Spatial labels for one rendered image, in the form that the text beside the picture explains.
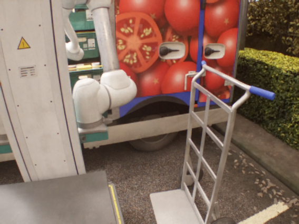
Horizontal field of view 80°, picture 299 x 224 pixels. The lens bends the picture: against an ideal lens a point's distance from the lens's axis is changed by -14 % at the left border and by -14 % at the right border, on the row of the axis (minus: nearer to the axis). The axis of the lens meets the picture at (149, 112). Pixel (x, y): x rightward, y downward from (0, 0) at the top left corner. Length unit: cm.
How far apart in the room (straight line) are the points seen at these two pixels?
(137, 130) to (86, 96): 126
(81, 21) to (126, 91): 105
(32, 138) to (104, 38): 66
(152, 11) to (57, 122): 137
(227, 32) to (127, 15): 115
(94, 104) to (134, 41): 100
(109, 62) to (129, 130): 115
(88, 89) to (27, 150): 43
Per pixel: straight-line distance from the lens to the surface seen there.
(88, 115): 109
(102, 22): 122
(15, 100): 100
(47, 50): 91
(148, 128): 227
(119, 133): 218
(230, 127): 113
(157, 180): 220
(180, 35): 211
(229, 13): 246
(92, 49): 205
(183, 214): 191
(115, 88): 114
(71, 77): 179
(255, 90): 107
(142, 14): 195
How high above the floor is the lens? 151
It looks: 24 degrees down
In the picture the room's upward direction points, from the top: straight up
